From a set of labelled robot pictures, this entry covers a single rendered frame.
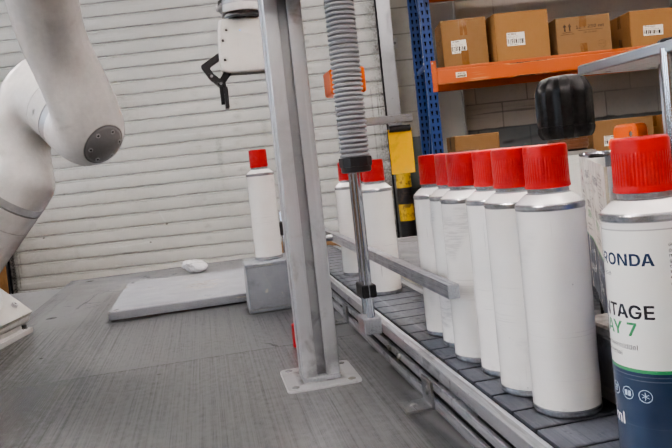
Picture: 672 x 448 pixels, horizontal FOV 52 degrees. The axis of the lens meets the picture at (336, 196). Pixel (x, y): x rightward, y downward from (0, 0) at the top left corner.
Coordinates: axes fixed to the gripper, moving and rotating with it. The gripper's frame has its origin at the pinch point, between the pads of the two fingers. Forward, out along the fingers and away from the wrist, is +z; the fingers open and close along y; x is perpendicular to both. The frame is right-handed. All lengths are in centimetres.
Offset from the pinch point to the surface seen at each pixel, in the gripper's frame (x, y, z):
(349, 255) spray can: -9.0, 13.6, 29.7
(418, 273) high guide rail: -59, 11, 25
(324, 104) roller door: 380, 86, -30
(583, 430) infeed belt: -84, 14, 34
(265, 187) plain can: -2.5, 0.6, 16.1
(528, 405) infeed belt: -78, 13, 34
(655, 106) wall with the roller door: 344, 338, -3
